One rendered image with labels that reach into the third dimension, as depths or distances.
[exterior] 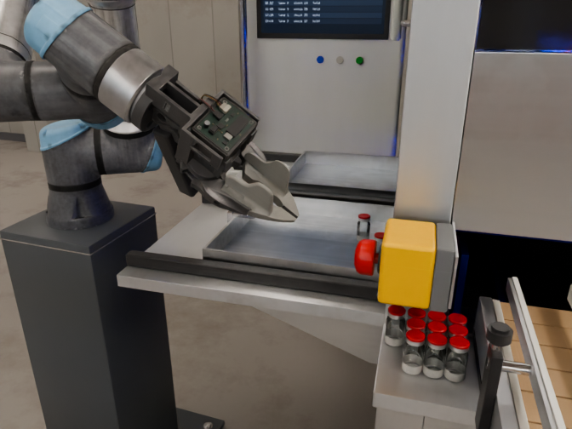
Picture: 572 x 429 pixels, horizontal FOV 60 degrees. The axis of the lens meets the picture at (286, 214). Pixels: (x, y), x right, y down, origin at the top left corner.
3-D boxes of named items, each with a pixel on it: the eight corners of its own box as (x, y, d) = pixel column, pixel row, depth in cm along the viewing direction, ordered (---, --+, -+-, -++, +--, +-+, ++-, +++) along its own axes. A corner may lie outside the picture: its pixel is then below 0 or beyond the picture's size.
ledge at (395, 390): (498, 353, 61) (500, 340, 60) (514, 434, 49) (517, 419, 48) (382, 335, 64) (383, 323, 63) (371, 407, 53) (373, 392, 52)
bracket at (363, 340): (384, 353, 81) (390, 283, 76) (382, 365, 78) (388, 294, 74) (192, 322, 89) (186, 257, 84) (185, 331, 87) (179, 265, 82)
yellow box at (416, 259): (445, 280, 58) (453, 223, 55) (447, 314, 51) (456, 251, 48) (379, 271, 59) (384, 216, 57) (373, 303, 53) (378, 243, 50)
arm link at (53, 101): (48, 84, 70) (25, 40, 60) (131, 82, 73) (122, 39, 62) (50, 136, 69) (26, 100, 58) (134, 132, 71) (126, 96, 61)
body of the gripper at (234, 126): (225, 166, 50) (130, 93, 50) (210, 200, 58) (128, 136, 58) (266, 120, 54) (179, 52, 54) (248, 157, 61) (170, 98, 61)
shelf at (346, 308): (439, 175, 127) (440, 168, 126) (446, 336, 64) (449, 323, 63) (260, 162, 138) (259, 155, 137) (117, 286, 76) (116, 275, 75)
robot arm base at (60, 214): (31, 225, 115) (23, 184, 111) (77, 203, 128) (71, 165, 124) (85, 233, 110) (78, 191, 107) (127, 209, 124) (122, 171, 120)
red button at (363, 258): (389, 267, 57) (391, 236, 56) (386, 284, 54) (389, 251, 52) (356, 263, 58) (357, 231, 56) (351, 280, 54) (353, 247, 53)
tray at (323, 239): (433, 227, 91) (436, 209, 90) (432, 301, 68) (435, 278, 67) (258, 208, 100) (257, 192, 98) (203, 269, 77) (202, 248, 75)
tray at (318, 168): (440, 174, 121) (442, 160, 120) (443, 212, 98) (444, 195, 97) (305, 163, 130) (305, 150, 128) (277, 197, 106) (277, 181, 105)
